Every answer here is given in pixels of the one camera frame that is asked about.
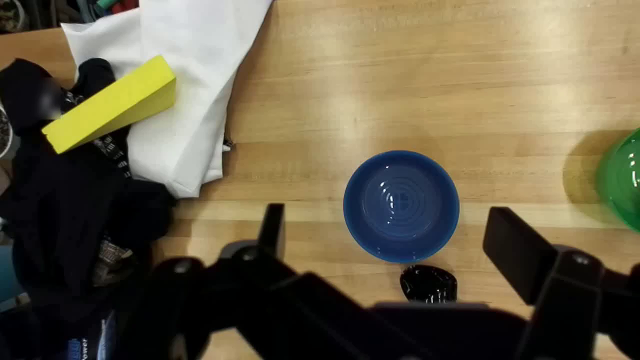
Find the black plastic spoon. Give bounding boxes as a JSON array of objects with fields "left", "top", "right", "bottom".
[{"left": 398, "top": 264, "right": 460, "bottom": 304}]

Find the green bowl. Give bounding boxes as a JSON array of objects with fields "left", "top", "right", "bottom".
[{"left": 595, "top": 129, "right": 640, "bottom": 235}]

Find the white cloth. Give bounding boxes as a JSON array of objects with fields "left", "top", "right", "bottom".
[{"left": 61, "top": 0, "right": 276, "bottom": 200}]

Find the yellow wedge block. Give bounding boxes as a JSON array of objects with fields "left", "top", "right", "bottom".
[{"left": 40, "top": 54, "right": 180, "bottom": 157}]

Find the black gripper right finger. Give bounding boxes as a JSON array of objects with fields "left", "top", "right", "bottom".
[{"left": 482, "top": 207, "right": 640, "bottom": 360}]

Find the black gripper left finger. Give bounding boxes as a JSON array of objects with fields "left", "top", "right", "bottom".
[{"left": 116, "top": 203, "right": 417, "bottom": 360}]

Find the blue bowl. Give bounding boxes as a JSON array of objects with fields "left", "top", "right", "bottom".
[{"left": 343, "top": 149, "right": 462, "bottom": 267}]

